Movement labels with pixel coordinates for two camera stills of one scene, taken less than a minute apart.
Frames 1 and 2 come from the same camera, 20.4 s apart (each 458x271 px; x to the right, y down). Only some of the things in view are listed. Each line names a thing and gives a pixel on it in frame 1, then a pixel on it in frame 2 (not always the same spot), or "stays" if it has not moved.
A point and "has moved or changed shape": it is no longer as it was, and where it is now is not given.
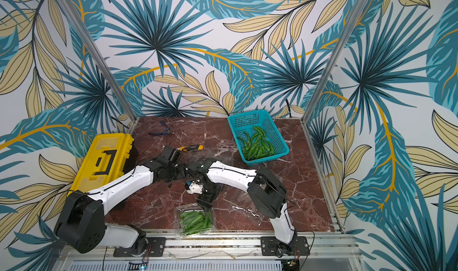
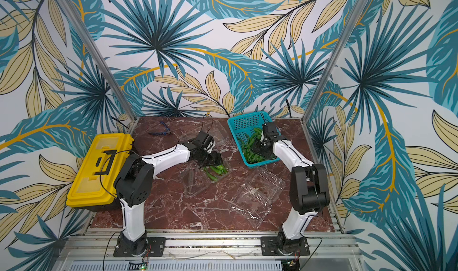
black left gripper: x=182 y=175 -> x=216 y=160
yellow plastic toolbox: x=104 y=159 stays
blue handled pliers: x=163 y=133 stays
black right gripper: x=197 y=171 -> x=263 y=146
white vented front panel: x=226 y=265 stays
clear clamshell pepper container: x=192 y=221 has moved or changed shape
